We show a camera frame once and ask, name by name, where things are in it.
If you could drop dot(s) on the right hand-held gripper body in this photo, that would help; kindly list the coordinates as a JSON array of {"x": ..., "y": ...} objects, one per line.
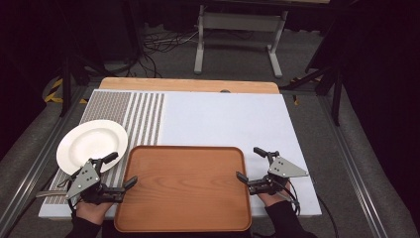
[{"x": 283, "y": 168}]

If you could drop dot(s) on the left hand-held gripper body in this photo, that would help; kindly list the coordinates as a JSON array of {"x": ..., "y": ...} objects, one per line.
[{"x": 83, "y": 178}]

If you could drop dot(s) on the white plate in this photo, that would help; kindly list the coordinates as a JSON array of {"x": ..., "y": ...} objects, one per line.
[{"x": 89, "y": 143}]

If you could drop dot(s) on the brown wooden tray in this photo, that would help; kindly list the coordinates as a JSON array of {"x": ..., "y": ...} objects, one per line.
[{"x": 185, "y": 188}]

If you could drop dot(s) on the person's right hand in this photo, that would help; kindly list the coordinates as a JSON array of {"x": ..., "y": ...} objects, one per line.
[{"x": 271, "y": 199}]

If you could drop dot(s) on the person's left hand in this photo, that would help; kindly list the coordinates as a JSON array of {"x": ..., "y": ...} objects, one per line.
[{"x": 93, "y": 211}]

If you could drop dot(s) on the white mat with grey stripes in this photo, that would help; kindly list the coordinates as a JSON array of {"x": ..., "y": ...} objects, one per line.
[{"x": 214, "y": 122}]

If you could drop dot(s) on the yellow and black floor tape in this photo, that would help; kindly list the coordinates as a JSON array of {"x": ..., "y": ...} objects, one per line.
[{"x": 52, "y": 94}]

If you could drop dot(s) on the black metal stand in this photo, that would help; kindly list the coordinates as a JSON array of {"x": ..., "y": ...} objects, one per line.
[
  {"x": 67, "y": 82},
  {"x": 335, "y": 92}
]

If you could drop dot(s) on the light wooden table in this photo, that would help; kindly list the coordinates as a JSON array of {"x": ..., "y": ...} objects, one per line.
[{"x": 185, "y": 85}]

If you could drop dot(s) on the grey metal floor rail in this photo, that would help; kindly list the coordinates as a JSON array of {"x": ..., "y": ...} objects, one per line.
[
  {"x": 36, "y": 165},
  {"x": 356, "y": 172}
]

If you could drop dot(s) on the grey metal desk frame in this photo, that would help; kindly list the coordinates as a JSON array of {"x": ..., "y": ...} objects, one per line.
[{"x": 241, "y": 21}]

